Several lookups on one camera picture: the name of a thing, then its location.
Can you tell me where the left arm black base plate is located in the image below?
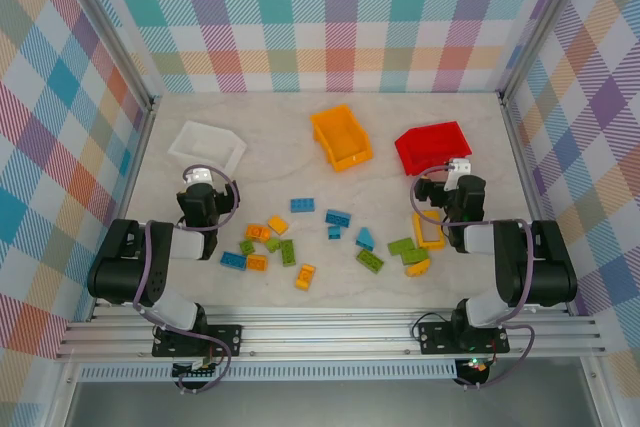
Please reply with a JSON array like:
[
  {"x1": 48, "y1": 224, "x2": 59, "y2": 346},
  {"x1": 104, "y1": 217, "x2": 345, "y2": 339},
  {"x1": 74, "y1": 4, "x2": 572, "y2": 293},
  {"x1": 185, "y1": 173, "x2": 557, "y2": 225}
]
[{"x1": 151, "y1": 324, "x2": 245, "y2": 359}]

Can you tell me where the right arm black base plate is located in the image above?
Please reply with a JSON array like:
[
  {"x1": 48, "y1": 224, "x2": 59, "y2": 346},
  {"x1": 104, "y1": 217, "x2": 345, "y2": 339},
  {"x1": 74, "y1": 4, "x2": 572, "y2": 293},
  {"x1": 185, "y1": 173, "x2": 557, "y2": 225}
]
[{"x1": 416, "y1": 321, "x2": 512, "y2": 356}]

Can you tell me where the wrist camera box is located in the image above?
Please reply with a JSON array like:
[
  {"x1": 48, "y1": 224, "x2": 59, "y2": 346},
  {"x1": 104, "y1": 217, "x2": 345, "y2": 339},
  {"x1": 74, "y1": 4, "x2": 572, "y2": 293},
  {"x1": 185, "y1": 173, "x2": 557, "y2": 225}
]
[
  {"x1": 447, "y1": 157, "x2": 474, "y2": 183},
  {"x1": 182, "y1": 165, "x2": 214, "y2": 186}
]

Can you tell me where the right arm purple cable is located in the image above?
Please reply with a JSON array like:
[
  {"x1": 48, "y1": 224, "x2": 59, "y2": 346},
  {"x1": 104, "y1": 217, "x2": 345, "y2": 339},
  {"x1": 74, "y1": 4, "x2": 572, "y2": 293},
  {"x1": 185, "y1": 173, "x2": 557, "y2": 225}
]
[{"x1": 409, "y1": 161, "x2": 536, "y2": 391}]

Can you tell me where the white plastic bin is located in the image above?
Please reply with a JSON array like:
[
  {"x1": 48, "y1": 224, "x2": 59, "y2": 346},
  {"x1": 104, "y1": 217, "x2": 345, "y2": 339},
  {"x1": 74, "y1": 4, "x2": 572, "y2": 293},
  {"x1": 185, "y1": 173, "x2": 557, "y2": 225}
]
[{"x1": 167, "y1": 120, "x2": 248, "y2": 176}]

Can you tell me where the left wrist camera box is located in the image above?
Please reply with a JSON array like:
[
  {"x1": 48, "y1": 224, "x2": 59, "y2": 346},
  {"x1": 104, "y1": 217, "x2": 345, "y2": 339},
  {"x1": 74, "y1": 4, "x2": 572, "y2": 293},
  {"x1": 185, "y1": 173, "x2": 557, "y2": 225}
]
[{"x1": 182, "y1": 165, "x2": 214, "y2": 186}]

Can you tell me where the light blue sloped lego brick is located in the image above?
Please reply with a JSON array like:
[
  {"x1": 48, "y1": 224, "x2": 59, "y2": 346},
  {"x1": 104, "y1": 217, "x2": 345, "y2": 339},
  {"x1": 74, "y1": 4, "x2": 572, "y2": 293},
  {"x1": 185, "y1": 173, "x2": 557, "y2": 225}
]
[{"x1": 355, "y1": 226, "x2": 377, "y2": 252}]

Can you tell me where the slotted cable duct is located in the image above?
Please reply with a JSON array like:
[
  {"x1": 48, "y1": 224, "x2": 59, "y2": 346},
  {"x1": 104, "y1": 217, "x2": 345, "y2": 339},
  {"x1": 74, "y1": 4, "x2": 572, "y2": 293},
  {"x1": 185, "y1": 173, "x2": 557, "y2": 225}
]
[{"x1": 77, "y1": 364, "x2": 464, "y2": 384}]

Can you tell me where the yellow lego window frame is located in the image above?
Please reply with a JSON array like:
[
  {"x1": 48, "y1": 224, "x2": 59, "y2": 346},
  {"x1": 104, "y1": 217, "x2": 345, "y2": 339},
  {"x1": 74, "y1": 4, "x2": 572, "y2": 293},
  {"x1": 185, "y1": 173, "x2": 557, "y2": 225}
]
[{"x1": 411, "y1": 210, "x2": 446, "y2": 252}]

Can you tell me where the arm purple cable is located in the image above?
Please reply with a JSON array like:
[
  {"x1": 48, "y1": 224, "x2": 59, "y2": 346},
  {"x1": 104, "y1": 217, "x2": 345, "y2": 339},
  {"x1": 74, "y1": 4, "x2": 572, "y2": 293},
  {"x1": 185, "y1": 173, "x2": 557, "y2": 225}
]
[
  {"x1": 132, "y1": 164, "x2": 241, "y2": 396},
  {"x1": 409, "y1": 161, "x2": 536, "y2": 391}
]

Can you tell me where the aluminium side rail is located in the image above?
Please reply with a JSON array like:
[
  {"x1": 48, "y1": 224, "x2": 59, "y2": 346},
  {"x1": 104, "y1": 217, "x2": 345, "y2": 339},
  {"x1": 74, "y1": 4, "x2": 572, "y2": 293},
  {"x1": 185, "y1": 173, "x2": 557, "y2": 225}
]
[
  {"x1": 88, "y1": 96, "x2": 161, "y2": 323},
  {"x1": 499, "y1": 91, "x2": 576, "y2": 316}
]

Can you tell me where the red plastic bin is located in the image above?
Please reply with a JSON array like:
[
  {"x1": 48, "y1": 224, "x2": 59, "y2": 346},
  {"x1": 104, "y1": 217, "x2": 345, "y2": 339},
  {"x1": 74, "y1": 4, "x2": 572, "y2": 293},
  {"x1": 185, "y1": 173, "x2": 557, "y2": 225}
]
[{"x1": 393, "y1": 120, "x2": 474, "y2": 177}]

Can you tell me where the aluminium frame post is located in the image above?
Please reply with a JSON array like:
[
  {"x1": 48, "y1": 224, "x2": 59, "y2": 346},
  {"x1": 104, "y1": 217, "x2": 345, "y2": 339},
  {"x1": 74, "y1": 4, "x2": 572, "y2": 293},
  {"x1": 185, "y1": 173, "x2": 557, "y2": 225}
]
[
  {"x1": 59, "y1": 0, "x2": 164, "y2": 113},
  {"x1": 496, "y1": 0, "x2": 604, "y2": 106}
]

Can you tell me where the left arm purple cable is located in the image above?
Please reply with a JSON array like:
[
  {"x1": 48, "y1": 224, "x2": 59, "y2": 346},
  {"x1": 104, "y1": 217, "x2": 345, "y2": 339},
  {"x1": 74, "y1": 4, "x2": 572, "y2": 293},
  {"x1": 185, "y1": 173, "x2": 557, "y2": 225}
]
[{"x1": 132, "y1": 164, "x2": 241, "y2": 396}]

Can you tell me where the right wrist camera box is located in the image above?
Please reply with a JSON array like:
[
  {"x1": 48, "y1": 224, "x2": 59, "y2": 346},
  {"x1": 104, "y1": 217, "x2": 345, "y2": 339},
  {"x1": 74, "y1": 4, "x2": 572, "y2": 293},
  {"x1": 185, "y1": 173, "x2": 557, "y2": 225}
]
[{"x1": 447, "y1": 157, "x2": 474, "y2": 183}]

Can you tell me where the aluminium mounting rail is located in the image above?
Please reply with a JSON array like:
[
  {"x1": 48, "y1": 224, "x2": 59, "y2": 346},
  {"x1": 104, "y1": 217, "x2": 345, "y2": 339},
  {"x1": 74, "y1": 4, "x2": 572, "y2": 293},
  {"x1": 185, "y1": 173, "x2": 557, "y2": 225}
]
[{"x1": 54, "y1": 302, "x2": 609, "y2": 362}]

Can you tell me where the yellow plastic bin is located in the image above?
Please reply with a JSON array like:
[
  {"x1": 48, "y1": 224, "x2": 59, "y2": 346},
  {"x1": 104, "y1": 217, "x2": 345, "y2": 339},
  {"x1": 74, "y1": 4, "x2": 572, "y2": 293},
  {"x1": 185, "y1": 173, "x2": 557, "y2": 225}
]
[{"x1": 309, "y1": 104, "x2": 375, "y2": 174}]

